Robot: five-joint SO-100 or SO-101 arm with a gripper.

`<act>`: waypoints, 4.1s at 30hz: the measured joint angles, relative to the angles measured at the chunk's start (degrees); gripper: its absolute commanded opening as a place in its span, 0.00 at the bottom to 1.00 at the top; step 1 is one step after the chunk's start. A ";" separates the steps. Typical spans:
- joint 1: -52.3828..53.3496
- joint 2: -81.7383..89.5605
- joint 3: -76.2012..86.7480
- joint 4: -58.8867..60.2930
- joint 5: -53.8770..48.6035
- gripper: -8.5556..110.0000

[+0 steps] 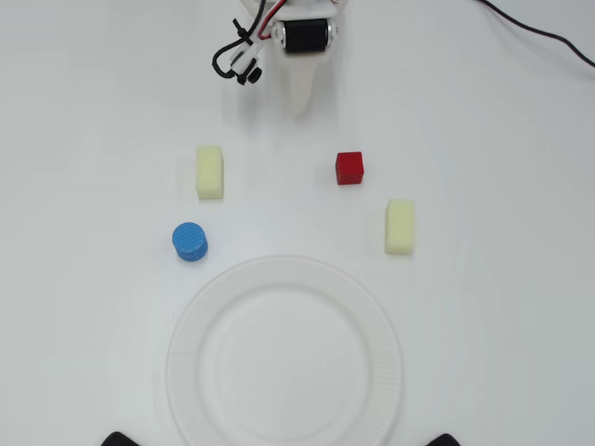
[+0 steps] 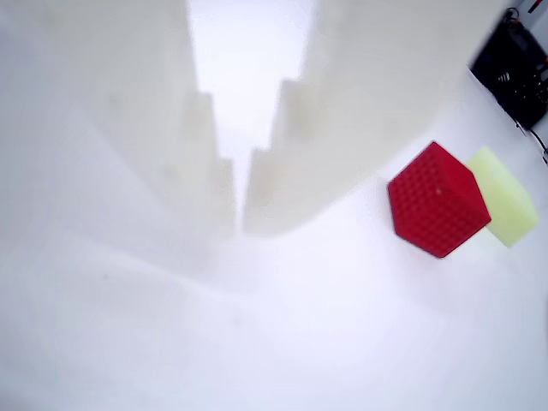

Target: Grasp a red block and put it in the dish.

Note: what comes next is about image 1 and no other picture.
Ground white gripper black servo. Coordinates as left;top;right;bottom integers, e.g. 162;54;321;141
239;0;348;119

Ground red perforated cube block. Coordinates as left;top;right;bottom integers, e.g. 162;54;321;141
335;151;364;187

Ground pale yellow sponge block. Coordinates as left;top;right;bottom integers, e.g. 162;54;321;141
384;199;417;256
195;145;225;201

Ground blue perforated cylinder block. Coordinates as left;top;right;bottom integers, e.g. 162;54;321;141
171;221;209;263

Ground white round paper plate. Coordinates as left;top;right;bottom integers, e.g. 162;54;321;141
165;255;404;446

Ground black stand foot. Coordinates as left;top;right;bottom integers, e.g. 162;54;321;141
425;432;469;446
99;430;141;446

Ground red white black servo wires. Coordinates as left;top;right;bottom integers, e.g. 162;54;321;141
252;0;288;44

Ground black camera cable loop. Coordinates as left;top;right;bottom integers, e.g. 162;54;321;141
211;17;261;87

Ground thin black table cable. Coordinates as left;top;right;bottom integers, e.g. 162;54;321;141
477;0;595;68

